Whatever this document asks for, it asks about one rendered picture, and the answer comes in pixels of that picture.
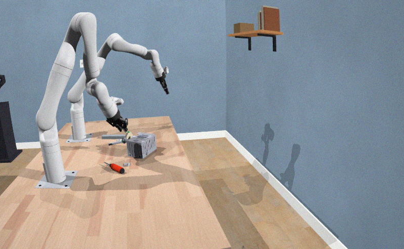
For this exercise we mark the red-handled screwdriver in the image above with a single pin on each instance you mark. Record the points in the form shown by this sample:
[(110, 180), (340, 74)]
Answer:
[(116, 167)]

